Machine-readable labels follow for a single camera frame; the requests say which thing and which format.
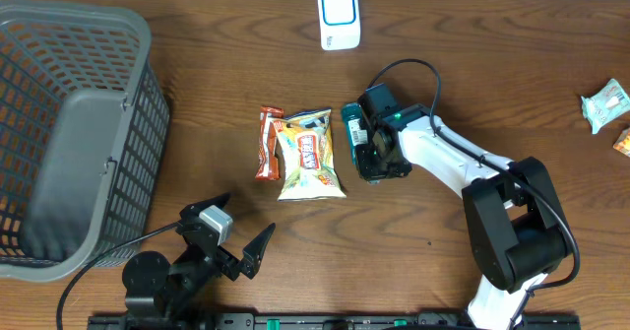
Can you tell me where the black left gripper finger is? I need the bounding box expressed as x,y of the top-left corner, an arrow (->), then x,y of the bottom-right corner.
180,192 -> 230,217
240,223 -> 276,271

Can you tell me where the teal mouthwash bottle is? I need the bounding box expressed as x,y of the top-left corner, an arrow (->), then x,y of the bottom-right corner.
342,102 -> 368,165

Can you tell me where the yellow snack bag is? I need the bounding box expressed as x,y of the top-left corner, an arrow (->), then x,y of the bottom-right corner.
271,108 -> 346,201

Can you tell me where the red brown snack bar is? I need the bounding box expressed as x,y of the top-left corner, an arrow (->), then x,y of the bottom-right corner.
255,106 -> 284,180

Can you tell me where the light green wipes packet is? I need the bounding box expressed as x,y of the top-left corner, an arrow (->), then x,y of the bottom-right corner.
581,79 -> 629,135

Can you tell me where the orange tissue pack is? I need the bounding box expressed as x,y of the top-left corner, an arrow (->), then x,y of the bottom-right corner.
613,128 -> 630,157

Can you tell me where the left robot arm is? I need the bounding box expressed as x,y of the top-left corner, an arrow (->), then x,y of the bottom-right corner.
122,193 -> 276,329

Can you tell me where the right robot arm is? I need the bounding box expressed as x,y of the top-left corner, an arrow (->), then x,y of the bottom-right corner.
343,102 -> 579,329

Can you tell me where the white barcode scanner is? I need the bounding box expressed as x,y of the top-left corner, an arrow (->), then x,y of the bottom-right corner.
317,0 -> 361,51

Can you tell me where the grey plastic mesh basket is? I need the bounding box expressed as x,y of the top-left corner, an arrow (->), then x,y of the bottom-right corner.
1,0 -> 170,283

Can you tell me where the black right camera cable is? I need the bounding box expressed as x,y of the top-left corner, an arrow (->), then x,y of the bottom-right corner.
366,57 -> 581,330

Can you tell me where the black camera cable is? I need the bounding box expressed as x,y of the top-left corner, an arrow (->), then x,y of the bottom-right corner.
54,220 -> 181,330
366,57 -> 581,330

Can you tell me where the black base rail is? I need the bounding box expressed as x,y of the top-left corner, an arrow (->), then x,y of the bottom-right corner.
87,311 -> 582,330

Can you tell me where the black left camera cable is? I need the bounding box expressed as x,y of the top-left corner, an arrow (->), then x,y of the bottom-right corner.
54,220 -> 181,330

